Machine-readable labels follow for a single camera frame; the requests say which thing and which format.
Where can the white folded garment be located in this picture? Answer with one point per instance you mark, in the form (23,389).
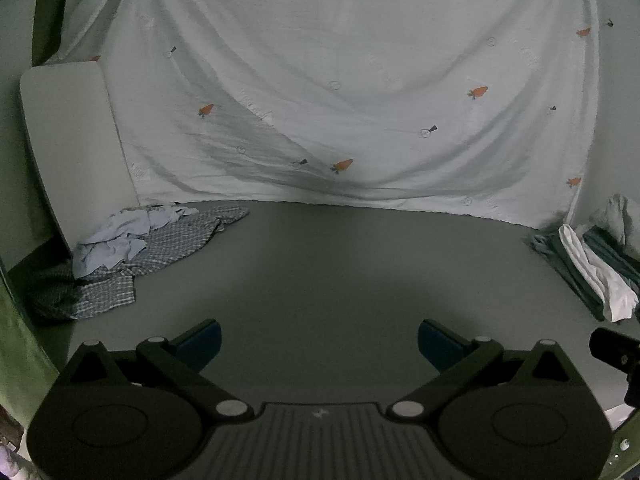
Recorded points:
(595,275)

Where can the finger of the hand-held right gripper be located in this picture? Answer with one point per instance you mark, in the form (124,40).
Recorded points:
(612,349)

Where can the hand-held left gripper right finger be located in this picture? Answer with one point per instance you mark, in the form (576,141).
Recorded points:
(440,345)

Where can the white carrot-print sheet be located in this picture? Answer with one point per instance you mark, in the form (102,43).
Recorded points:
(350,85)

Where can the light blue shirt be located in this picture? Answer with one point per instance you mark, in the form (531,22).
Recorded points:
(125,240)

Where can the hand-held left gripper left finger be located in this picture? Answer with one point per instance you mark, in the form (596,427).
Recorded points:
(200,345)

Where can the light grey garment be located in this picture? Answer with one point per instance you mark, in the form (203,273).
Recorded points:
(617,215)

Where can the green cloth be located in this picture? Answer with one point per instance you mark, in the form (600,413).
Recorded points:
(25,350)

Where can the checkered shirt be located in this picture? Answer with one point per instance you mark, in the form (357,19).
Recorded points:
(170,247)

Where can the white rounded board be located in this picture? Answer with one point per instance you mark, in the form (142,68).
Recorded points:
(75,150)

